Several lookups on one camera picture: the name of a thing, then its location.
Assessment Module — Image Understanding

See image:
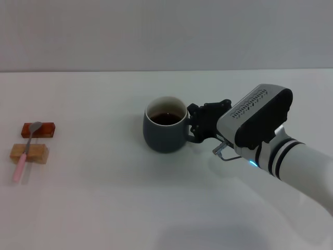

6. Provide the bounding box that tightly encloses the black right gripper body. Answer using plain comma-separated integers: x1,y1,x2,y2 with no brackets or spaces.
203,98,233,141

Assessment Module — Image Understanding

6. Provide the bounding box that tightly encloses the dark grey ceramic mug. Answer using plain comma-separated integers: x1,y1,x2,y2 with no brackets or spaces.
142,96,198,154

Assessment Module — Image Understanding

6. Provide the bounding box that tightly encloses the pink-handled metal spoon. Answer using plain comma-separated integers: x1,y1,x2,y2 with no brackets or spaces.
13,121,43,184

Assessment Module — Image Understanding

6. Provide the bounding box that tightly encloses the dark coffee liquid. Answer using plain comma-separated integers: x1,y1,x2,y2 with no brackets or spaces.
150,111,183,126

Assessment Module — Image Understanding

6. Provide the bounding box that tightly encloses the red-brown wooden block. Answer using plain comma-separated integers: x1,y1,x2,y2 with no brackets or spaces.
20,122,57,140

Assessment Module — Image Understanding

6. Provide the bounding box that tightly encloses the light wooden block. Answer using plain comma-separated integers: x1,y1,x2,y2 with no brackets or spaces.
9,143,49,165

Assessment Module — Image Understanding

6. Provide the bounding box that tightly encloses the right arm cable with plug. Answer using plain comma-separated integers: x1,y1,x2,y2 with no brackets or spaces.
212,141,244,162

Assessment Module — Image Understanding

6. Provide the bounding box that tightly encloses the right wrist camera housing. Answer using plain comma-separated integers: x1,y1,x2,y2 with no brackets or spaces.
216,83,293,157

